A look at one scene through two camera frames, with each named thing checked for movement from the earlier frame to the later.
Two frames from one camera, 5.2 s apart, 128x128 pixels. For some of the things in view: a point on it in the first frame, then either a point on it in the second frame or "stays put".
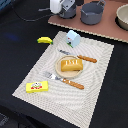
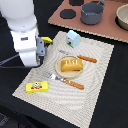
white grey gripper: [68, 7] → [40, 49]
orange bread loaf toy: [71, 65] stays put
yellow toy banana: [44, 39] stays put
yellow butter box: [37, 86] stays put
